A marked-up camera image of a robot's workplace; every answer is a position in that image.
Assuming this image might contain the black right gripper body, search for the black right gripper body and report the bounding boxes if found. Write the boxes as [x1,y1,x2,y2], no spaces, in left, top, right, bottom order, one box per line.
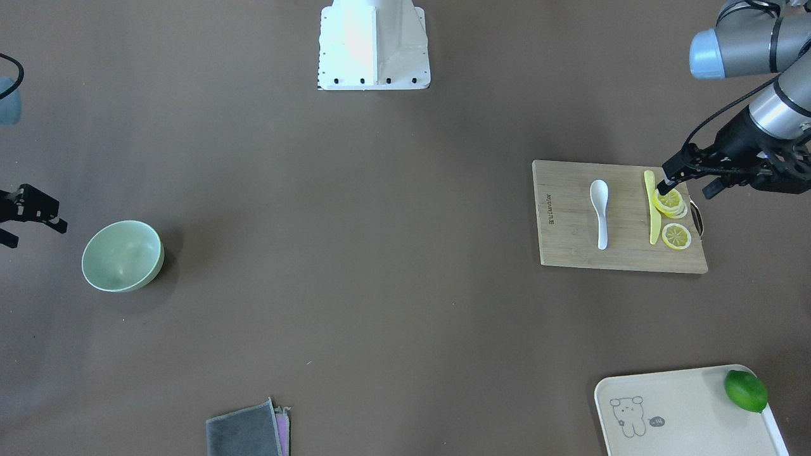
[1,184,59,224]

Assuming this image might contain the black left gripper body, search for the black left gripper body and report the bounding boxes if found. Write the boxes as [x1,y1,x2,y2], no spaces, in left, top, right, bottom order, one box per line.
[681,109,810,196]

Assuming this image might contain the pale green bowl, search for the pale green bowl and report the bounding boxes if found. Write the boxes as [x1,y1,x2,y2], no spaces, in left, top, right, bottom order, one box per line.
[81,220,165,293]

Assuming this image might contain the white ceramic spoon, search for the white ceramic spoon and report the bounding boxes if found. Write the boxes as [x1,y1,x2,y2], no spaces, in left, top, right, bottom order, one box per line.
[590,179,610,250]

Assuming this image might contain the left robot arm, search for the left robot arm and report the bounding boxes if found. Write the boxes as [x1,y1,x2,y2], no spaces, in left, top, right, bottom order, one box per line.
[657,1,810,199]

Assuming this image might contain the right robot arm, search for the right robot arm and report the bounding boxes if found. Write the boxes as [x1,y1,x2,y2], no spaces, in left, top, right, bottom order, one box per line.
[1,54,68,234]

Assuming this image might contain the stacked lemon slices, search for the stacked lemon slices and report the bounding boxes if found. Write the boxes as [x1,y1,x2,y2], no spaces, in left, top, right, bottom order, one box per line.
[651,188,687,219]

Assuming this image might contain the single lemon slice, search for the single lemon slice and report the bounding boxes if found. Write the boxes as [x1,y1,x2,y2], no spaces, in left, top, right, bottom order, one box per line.
[661,223,692,251]

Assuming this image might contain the bamboo cutting board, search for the bamboo cutting board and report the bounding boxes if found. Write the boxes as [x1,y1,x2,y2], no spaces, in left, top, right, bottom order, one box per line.
[531,160,708,274]

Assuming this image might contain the green lime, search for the green lime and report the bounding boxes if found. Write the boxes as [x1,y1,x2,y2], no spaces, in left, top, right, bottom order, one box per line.
[724,370,769,414]

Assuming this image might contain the cream rabbit tray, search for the cream rabbit tray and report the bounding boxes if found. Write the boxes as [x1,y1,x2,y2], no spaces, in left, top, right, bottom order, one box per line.
[594,364,788,455]

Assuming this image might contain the grey folded cloth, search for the grey folded cloth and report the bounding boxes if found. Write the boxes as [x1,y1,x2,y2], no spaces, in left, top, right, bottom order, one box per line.
[206,396,291,455]

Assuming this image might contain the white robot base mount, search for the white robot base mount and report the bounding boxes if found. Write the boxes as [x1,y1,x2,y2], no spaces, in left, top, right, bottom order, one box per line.
[317,1,431,91]

